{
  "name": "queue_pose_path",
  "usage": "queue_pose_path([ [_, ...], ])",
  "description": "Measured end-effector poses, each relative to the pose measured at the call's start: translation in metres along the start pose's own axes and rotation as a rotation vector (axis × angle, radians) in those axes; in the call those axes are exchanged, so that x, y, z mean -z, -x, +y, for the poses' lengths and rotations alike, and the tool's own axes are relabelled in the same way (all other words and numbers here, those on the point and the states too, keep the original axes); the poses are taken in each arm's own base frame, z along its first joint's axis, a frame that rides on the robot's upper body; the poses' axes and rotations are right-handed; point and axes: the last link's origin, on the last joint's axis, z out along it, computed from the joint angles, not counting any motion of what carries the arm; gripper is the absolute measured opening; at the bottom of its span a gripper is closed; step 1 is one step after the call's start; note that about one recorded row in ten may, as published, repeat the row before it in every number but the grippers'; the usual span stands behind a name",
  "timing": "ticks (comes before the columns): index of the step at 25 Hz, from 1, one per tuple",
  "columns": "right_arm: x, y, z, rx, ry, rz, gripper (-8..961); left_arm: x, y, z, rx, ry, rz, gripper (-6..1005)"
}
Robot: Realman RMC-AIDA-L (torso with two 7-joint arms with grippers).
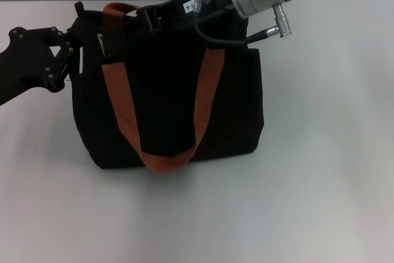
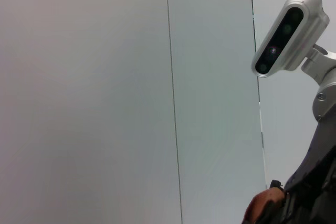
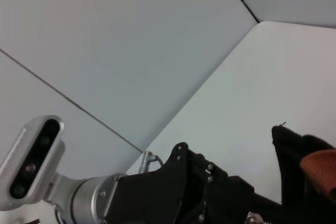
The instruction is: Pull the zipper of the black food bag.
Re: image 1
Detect black bag with brown handles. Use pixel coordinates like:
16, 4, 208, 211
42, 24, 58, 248
70, 0, 267, 174

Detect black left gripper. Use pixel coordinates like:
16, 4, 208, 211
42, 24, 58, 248
0, 18, 86, 107

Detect right gripper cable with plug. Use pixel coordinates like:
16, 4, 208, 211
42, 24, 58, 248
191, 0, 293, 46

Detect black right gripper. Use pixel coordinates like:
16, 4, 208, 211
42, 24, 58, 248
135, 0, 235, 33

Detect silver zipper pull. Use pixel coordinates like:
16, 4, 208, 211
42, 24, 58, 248
97, 32, 112, 59

